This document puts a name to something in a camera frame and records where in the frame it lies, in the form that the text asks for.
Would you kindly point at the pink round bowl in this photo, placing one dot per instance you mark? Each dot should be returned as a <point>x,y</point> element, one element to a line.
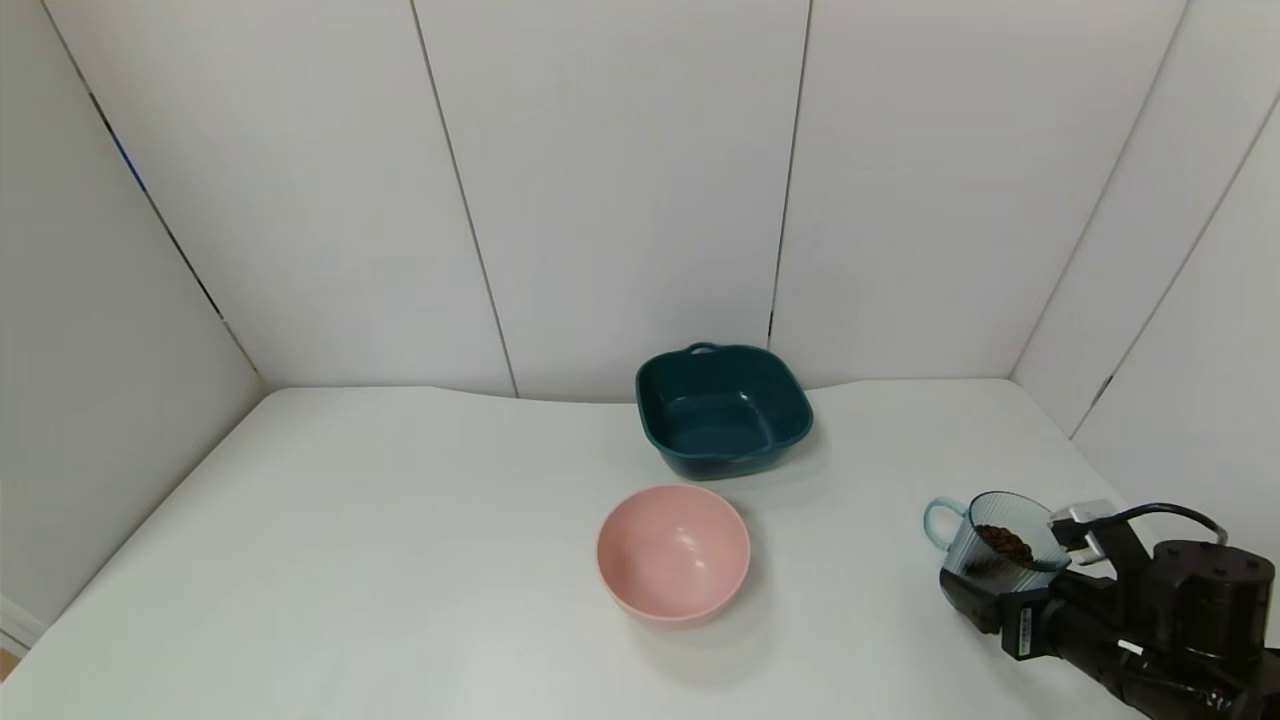
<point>672,550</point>

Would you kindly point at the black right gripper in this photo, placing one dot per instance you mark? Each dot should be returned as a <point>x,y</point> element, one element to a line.
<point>1023,628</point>

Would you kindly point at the blue ribbed transparent cup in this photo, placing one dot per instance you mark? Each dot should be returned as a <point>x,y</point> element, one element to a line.
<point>990,512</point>

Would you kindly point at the teal square basin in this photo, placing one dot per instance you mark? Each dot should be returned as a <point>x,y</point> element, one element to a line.
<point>720,420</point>

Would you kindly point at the brown granular solid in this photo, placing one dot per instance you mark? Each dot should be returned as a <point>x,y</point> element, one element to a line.
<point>1005,545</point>

